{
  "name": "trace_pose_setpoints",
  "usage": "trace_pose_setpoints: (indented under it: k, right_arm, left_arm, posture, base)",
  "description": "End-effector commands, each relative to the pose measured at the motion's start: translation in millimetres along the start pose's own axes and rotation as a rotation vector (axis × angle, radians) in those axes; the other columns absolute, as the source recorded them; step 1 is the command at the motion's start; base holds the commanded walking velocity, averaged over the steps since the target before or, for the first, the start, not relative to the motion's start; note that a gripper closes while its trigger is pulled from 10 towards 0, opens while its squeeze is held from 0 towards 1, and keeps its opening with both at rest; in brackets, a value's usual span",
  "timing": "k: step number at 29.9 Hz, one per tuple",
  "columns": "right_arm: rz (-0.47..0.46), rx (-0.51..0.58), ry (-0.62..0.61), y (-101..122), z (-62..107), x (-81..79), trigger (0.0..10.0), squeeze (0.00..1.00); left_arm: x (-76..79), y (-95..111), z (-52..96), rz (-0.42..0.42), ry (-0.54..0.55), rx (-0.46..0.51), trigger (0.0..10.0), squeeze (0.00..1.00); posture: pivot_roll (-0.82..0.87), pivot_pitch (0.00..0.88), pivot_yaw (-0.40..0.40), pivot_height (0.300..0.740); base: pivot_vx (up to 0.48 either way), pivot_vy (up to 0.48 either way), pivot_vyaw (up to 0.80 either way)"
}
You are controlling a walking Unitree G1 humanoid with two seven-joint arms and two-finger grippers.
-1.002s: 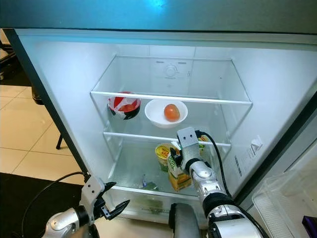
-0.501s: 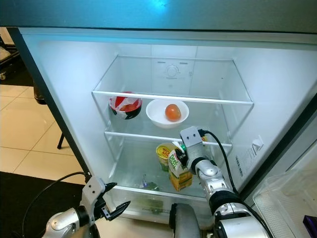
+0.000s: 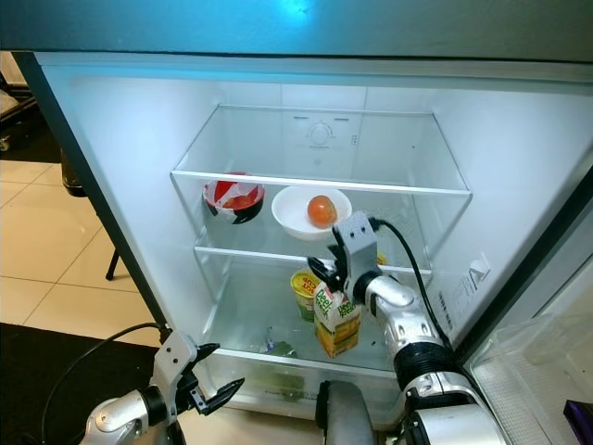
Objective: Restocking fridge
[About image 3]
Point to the grey steel fridge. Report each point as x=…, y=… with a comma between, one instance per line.
x=130, y=148

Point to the red and white bowl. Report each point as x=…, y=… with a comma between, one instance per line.
x=233, y=199

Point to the black wheeled frame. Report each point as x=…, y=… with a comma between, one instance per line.
x=14, y=116

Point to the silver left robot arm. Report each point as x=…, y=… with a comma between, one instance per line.
x=125, y=413

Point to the red tomato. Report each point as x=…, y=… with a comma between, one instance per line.
x=321, y=211

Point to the green vegetable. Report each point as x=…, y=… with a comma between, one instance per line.
x=284, y=387

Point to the yellow green noodle cup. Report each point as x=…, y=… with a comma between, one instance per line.
x=304, y=295

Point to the small dark purple packet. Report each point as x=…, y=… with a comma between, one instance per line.
x=579, y=413

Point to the black folding chair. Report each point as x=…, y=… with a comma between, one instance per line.
x=69, y=174

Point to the glass fridge shelf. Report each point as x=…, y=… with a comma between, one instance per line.
x=241, y=251
x=408, y=188

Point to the black floor mat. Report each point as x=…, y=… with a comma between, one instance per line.
x=46, y=389

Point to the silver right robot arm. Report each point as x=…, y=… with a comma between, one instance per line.
x=412, y=324

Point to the green and yellow carton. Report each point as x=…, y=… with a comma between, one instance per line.
x=336, y=324

